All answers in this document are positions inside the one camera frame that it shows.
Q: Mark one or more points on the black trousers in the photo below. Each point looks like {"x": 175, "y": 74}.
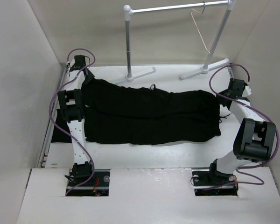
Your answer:
{"x": 148, "y": 116}

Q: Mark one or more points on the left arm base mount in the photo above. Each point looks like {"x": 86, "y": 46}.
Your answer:
{"x": 98, "y": 185}

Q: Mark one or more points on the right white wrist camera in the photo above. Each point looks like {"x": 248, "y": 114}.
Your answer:
{"x": 247, "y": 91}

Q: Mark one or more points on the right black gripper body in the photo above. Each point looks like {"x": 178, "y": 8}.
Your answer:
{"x": 227, "y": 92}

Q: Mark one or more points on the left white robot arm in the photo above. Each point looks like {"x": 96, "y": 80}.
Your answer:
{"x": 73, "y": 111}

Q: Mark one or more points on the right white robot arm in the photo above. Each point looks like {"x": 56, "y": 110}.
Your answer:
{"x": 255, "y": 137}

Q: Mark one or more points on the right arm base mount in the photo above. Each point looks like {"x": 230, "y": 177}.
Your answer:
{"x": 207, "y": 184}

